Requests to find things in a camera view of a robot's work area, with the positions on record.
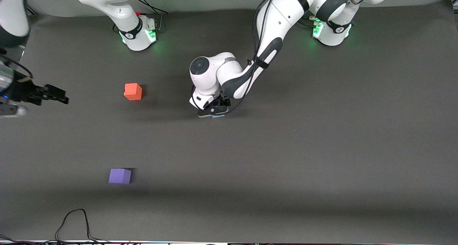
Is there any black arm wrist cable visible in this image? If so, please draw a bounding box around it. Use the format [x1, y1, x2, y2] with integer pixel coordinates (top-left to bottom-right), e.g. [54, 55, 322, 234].
[191, 0, 279, 115]
[0, 55, 33, 79]

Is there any black right arm base cable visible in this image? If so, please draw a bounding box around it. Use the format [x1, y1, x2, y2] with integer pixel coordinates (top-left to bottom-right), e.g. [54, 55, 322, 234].
[134, 0, 169, 16]

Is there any thin black looped cable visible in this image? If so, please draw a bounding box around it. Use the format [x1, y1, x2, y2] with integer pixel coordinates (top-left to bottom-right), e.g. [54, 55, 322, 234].
[55, 209, 108, 244]

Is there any black right arm wrist cable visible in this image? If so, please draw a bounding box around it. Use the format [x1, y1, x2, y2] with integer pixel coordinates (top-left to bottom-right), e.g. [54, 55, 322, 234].
[0, 55, 33, 79]

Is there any black arm base cable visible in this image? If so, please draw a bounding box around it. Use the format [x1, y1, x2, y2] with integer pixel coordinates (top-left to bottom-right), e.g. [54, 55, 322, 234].
[134, 0, 169, 16]
[301, 16, 321, 28]

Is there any black left arm base cable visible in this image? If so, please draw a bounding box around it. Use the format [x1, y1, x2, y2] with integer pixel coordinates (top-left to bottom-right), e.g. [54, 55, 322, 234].
[301, 16, 321, 28]

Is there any dark grey table mat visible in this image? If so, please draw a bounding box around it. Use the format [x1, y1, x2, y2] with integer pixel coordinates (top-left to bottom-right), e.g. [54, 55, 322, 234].
[0, 0, 458, 244]

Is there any black left arm wrist cable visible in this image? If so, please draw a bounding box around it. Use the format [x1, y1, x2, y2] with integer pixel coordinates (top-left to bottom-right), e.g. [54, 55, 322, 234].
[191, 0, 279, 115]

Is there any purple foam block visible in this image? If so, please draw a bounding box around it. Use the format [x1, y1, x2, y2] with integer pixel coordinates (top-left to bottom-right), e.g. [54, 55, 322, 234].
[108, 168, 132, 185]

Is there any orange foam block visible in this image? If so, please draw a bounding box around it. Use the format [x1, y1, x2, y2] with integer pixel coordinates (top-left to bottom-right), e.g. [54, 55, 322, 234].
[124, 83, 143, 101]

